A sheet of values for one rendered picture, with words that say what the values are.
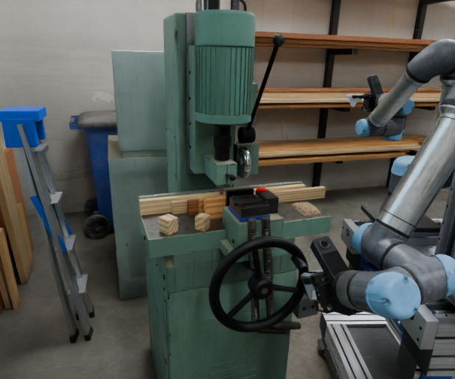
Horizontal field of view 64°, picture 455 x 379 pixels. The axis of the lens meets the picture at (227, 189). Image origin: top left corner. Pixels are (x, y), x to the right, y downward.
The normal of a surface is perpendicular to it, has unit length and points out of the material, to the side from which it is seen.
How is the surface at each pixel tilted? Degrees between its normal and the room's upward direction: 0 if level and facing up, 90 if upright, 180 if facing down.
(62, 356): 1
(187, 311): 90
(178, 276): 90
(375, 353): 0
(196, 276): 90
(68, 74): 90
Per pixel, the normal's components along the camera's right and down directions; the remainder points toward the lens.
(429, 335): 0.04, 0.33
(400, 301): 0.23, -0.17
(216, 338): 0.33, 0.32
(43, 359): 0.03, -0.94
